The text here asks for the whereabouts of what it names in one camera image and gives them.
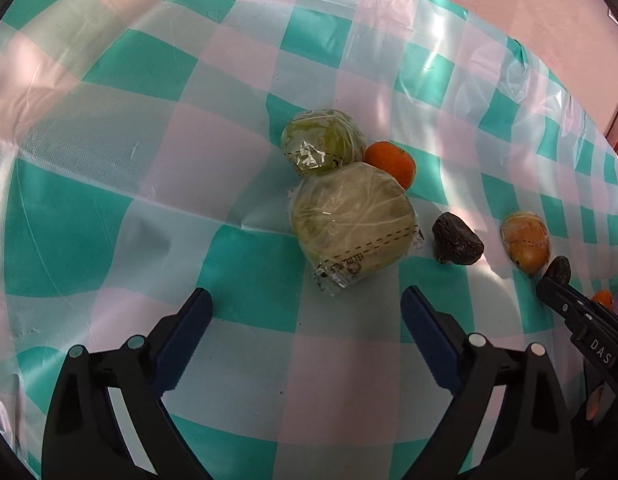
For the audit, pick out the green pink checked plastic tablecloth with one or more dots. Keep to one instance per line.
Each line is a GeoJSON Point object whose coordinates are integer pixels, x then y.
{"type": "Point", "coordinates": [114, 210]}

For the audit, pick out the orange tangerine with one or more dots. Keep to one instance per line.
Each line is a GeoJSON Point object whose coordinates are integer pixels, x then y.
{"type": "Point", "coordinates": [391, 161]}
{"type": "Point", "coordinates": [603, 298]}

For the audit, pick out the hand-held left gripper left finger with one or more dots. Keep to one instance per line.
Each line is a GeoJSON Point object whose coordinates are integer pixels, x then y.
{"type": "Point", "coordinates": [189, 340]}

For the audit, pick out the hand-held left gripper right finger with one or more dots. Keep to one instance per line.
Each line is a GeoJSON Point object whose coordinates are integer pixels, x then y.
{"type": "Point", "coordinates": [429, 335]}

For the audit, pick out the yellow orange fruit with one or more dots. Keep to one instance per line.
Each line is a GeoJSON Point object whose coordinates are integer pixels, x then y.
{"type": "Point", "coordinates": [524, 242]}

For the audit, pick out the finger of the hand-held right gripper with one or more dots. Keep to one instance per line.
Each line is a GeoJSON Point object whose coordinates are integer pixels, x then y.
{"type": "Point", "coordinates": [576, 312]}

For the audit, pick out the small green fruit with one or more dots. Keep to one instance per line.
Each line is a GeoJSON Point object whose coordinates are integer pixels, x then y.
{"type": "Point", "coordinates": [321, 142]}

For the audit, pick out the dark brown wrinkled fruit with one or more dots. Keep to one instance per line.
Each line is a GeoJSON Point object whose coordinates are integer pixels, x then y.
{"type": "Point", "coordinates": [559, 270]}
{"type": "Point", "coordinates": [456, 240]}

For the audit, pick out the large pale green fruit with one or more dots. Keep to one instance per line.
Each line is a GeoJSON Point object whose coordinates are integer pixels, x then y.
{"type": "Point", "coordinates": [356, 225]}

